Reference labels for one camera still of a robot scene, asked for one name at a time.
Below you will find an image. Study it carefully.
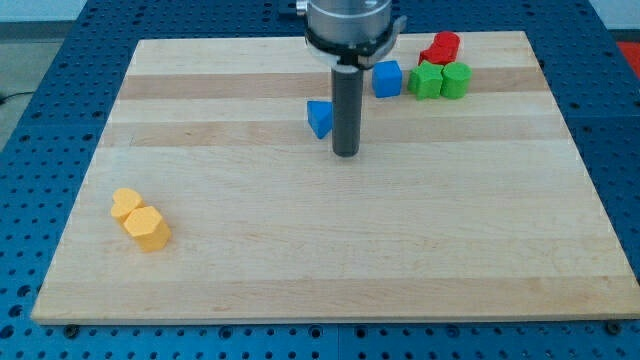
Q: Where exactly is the black cable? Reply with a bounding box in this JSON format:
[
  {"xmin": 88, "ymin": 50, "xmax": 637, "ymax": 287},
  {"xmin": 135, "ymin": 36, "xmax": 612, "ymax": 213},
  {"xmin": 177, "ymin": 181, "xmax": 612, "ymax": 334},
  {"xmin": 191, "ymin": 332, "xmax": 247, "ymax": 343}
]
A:
[{"xmin": 0, "ymin": 90, "xmax": 34, "ymax": 106}]

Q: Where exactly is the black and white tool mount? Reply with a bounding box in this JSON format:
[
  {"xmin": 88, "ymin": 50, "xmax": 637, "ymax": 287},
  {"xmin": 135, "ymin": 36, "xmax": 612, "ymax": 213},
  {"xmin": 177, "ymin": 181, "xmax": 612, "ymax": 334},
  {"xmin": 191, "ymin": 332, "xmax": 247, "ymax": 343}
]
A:
[{"xmin": 305, "ymin": 16, "xmax": 407, "ymax": 70}]

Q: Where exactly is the green cylinder block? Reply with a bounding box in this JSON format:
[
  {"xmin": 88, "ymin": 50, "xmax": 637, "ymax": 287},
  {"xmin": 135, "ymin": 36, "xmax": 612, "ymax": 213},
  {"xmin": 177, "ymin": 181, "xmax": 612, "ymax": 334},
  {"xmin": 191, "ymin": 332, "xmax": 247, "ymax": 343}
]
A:
[{"xmin": 441, "ymin": 62, "xmax": 472, "ymax": 99}]

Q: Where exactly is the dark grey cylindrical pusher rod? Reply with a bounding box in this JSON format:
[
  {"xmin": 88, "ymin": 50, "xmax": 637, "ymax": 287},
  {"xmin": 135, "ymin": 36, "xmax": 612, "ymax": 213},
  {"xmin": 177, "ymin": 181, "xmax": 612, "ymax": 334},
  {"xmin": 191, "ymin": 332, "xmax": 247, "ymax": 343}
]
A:
[{"xmin": 331, "ymin": 70, "xmax": 363, "ymax": 157}]

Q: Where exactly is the yellow heart block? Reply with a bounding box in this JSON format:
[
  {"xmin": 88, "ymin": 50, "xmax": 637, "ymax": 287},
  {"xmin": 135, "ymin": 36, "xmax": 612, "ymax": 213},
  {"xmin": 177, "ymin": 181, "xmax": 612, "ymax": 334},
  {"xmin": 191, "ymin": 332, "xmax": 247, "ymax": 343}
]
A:
[{"xmin": 110, "ymin": 188, "xmax": 145, "ymax": 226}]

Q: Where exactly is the red star block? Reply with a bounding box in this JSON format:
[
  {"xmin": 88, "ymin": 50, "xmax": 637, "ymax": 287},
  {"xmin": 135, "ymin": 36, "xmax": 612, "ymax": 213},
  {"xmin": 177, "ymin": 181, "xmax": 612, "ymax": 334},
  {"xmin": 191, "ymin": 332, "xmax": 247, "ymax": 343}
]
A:
[{"xmin": 418, "ymin": 47, "xmax": 457, "ymax": 65}]

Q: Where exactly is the red cylinder block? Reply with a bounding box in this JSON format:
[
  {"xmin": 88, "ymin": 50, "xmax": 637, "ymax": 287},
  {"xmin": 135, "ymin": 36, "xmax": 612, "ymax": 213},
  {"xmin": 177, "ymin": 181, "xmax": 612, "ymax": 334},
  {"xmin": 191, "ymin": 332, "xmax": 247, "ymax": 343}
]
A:
[{"xmin": 433, "ymin": 31, "xmax": 461, "ymax": 62}]

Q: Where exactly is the wooden board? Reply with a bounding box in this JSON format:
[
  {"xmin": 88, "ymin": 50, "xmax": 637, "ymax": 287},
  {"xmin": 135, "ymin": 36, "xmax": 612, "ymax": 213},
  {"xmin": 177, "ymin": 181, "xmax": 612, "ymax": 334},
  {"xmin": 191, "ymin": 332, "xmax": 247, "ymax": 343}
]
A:
[{"xmin": 32, "ymin": 31, "xmax": 639, "ymax": 325}]

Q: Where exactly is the blue triangle block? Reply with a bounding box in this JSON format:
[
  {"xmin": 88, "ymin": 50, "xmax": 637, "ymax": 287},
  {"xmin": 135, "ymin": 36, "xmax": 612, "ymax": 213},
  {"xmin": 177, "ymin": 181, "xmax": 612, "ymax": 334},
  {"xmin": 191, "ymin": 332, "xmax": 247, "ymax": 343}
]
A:
[{"xmin": 307, "ymin": 100, "xmax": 333, "ymax": 139}]

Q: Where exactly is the yellow hexagon block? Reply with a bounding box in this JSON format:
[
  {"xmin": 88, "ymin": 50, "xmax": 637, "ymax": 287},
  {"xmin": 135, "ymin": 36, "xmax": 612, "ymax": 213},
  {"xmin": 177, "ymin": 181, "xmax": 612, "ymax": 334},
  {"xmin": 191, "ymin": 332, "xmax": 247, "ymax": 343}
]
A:
[{"xmin": 124, "ymin": 206, "xmax": 172, "ymax": 252}]

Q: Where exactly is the blue cube block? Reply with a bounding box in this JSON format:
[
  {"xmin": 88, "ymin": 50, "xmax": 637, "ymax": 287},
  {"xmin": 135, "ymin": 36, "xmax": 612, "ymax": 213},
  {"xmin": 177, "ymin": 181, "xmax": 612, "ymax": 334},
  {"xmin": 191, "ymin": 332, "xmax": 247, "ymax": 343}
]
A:
[{"xmin": 372, "ymin": 60, "xmax": 403, "ymax": 98}]

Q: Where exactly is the green star block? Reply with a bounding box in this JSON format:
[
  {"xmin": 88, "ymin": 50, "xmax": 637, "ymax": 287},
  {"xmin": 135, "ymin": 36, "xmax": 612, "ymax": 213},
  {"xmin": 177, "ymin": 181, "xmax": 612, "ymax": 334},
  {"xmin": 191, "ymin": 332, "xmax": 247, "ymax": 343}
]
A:
[{"xmin": 407, "ymin": 61, "xmax": 444, "ymax": 100}]

